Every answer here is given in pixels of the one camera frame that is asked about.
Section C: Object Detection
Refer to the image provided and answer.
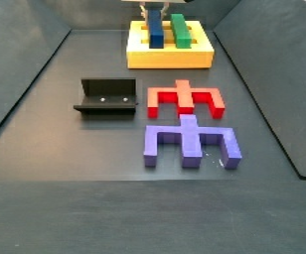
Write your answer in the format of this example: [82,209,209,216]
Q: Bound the green long block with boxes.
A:
[170,14,192,49]

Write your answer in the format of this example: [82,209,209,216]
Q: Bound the purple comb-shaped block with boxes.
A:
[144,114,241,169]

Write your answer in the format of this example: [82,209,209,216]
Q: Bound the yellow slotted board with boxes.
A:
[126,21,215,68]

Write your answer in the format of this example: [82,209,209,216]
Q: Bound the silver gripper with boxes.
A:
[121,0,188,27]

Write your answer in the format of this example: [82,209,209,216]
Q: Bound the blue long block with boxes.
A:
[148,10,164,49]

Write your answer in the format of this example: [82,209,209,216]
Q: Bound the red comb-shaped block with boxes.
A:
[148,79,227,119]

